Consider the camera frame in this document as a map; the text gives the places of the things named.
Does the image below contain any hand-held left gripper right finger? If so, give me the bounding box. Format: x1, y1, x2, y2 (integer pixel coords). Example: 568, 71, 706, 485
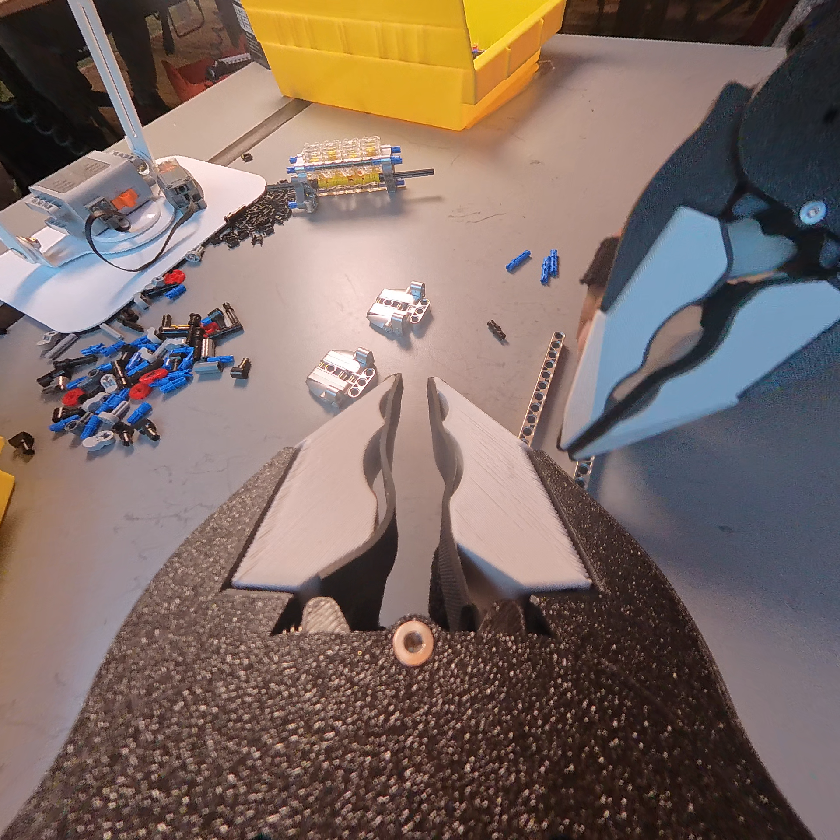
425, 376, 596, 632

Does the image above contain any grey orange toy motor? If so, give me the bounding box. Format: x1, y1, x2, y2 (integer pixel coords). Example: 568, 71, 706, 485
156, 161, 208, 214

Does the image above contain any dark box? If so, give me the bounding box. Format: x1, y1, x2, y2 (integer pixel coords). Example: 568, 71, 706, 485
236, 0, 271, 70

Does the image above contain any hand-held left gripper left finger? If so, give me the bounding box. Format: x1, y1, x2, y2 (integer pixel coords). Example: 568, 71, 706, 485
231, 374, 404, 595

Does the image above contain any yellow bin with small pins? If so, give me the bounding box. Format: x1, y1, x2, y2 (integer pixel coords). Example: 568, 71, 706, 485
241, 0, 567, 131

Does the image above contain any pile of mixed toy pins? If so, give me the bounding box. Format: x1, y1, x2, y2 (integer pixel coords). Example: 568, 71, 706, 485
36, 268, 253, 450

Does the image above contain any grey battery box with motor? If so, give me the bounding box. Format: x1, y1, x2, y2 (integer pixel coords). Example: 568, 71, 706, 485
26, 150, 161, 231

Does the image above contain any white wooden book stand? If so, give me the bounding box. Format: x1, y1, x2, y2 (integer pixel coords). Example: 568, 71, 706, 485
0, 0, 266, 336

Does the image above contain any silver toy engine block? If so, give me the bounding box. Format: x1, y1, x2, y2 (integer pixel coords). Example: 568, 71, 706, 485
366, 281, 432, 339
305, 348, 376, 408

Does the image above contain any black motor cable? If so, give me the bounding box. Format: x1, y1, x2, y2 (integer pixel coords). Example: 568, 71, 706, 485
85, 197, 198, 273

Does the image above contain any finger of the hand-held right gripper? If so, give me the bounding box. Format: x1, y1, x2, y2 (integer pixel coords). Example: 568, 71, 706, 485
559, 206, 731, 452
560, 280, 840, 460

